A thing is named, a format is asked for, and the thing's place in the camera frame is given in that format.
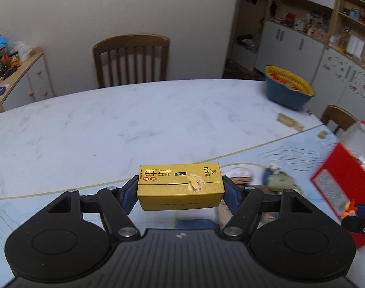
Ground yellow carton box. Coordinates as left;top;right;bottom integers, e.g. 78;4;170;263
137;163;225;211

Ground red orange toy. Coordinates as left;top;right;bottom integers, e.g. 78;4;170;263
340;200;358;220

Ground red white cardboard box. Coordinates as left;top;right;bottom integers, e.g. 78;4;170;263
311;121;365;248

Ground blue patterned table mat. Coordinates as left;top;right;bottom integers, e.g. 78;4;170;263
0;122;365;288

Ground small translucent bottle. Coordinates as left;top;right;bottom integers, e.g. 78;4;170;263
276;113;305;132

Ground near wooden chair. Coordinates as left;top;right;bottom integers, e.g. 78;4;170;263
321;105;358;135

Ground wooden chair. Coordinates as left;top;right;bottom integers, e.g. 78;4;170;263
321;105;358;135
93;34;170;89

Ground blue yellow strainer basket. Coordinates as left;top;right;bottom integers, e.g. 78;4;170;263
265;65;315;111

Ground far wooden chair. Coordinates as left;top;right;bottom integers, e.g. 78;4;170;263
93;34;170;89

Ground white sideboard cabinet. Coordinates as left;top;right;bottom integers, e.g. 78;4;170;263
0;48;55;113

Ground white wall cabinets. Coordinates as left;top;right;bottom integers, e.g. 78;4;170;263
255;0;365;120

